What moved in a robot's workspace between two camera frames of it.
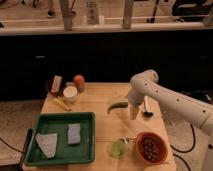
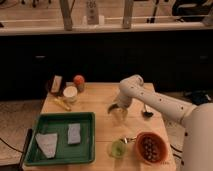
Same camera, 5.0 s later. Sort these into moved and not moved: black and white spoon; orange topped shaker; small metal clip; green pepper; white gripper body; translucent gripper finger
Moved: white gripper body; translucent gripper finger
Not moved: green pepper; black and white spoon; small metal clip; orange topped shaker
